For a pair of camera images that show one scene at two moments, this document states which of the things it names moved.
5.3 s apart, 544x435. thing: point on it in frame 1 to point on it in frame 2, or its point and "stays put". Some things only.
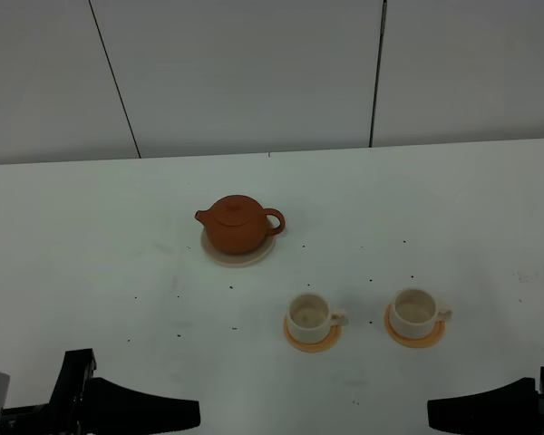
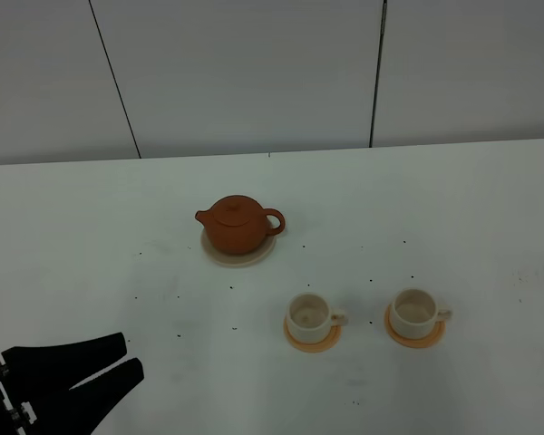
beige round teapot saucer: x=241 y=259 stays put
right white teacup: x=413 y=312 stays put
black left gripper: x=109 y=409 to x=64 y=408
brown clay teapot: x=238 y=225 stays put
